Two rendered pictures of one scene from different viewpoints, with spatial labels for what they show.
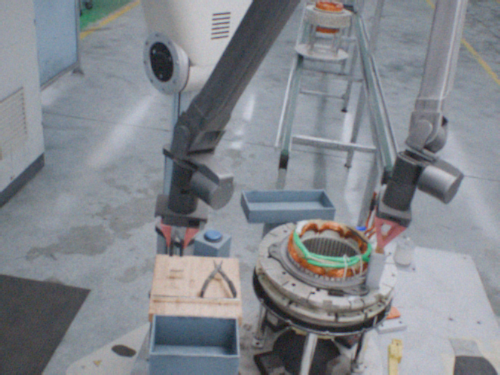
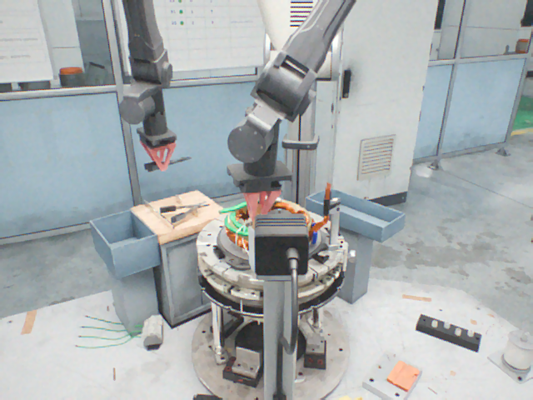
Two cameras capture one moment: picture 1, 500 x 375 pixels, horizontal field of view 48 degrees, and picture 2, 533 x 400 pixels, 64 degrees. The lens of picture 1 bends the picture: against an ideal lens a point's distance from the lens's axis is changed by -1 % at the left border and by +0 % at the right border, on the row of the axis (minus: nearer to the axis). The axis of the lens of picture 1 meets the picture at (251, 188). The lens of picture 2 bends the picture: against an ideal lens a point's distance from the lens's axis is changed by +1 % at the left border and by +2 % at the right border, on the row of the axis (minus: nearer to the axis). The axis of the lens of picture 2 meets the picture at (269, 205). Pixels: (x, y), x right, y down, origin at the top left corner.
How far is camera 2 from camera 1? 1.15 m
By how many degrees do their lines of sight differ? 53
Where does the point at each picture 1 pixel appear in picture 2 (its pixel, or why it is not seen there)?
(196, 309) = (150, 218)
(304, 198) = (384, 216)
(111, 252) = (387, 271)
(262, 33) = not seen: outside the picture
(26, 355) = not seen: hidden behind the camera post
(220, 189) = (126, 103)
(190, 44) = (270, 28)
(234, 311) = (162, 231)
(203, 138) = (140, 66)
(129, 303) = not seen: hidden behind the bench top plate
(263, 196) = (346, 199)
